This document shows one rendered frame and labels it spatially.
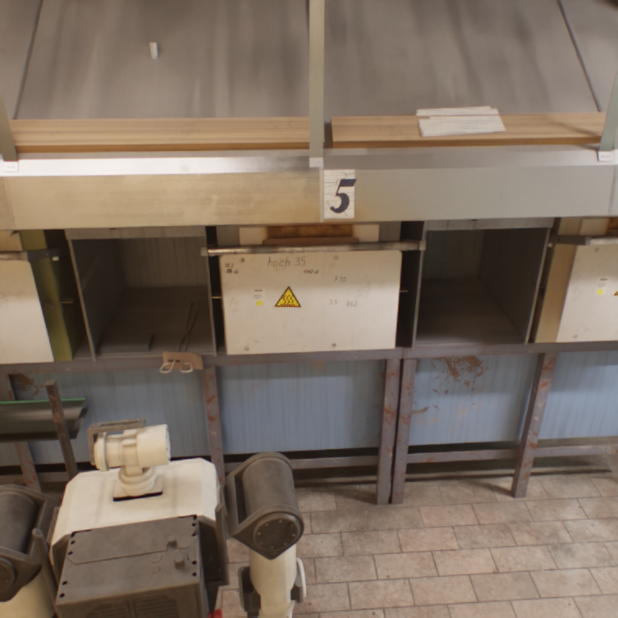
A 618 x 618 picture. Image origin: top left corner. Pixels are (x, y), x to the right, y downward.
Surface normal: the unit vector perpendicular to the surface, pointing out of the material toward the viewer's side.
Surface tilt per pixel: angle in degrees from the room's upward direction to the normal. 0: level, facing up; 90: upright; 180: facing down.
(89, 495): 0
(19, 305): 90
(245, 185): 80
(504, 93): 33
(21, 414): 0
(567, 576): 0
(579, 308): 90
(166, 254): 90
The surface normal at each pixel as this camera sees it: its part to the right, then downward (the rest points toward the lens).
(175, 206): 0.07, 0.31
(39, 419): 0.00, -0.88
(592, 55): 0.04, -0.47
